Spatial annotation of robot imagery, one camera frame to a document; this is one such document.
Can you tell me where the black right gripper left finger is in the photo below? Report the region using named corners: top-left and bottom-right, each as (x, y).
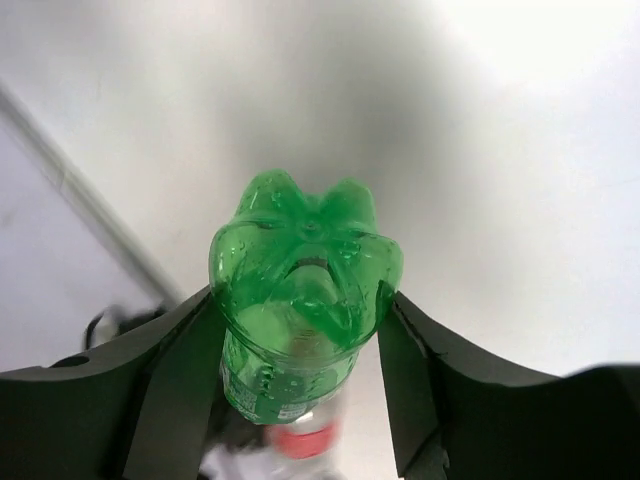
top-left (1, 289), bottom-right (225, 479)

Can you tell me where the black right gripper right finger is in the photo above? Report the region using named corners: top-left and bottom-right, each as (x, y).
top-left (378, 295), bottom-right (639, 479)

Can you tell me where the green plastic bottle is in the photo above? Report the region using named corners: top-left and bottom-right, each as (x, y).
top-left (209, 170), bottom-right (403, 425)

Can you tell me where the clear bottle red cap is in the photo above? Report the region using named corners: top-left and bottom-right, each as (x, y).
top-left (266, 394), bottom-right (344, 480)

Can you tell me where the black cable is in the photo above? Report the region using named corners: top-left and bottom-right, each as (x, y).
top-left (82, 303), bottom-right (166, 351)

